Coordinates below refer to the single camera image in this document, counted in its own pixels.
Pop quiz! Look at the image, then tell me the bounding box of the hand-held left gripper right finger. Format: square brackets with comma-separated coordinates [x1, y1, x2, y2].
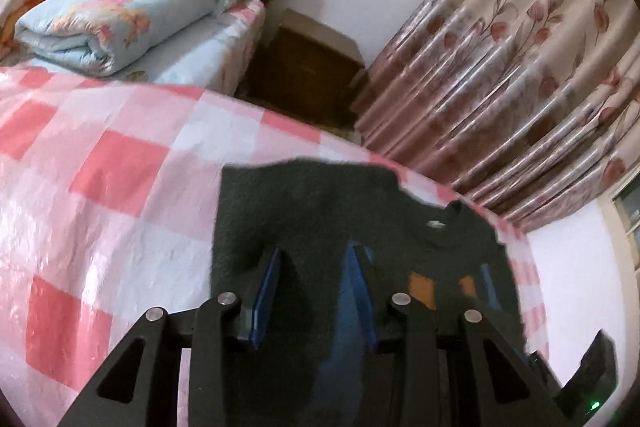
[349, 244, 582, 427]

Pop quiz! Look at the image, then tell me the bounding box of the floral curtain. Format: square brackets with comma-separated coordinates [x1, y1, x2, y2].
[350, 0, 640, 233]

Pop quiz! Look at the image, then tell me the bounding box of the wooden nightstand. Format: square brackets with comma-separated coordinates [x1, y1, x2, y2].
[240, 9, 368, 132]

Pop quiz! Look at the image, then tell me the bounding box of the window with cream frame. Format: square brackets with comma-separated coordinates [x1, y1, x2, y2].
[607, 179, 640, 273]

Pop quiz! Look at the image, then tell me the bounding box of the light blue bed sheet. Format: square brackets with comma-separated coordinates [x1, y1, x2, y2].
[30, 0, 266, 95]

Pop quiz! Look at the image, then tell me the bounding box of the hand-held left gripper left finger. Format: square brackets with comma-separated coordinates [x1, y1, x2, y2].
[57, 246, 285, 427]

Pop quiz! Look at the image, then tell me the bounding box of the dark sweater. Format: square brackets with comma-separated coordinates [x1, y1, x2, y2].
[209, 157, 526, 427]

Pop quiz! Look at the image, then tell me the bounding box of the pink checked bed sheet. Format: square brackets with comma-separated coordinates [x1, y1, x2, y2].
[0, 67, 551, 427]

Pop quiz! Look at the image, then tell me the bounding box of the light blue floral quilt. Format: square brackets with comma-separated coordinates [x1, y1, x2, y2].
[15, 0, 251, 76]

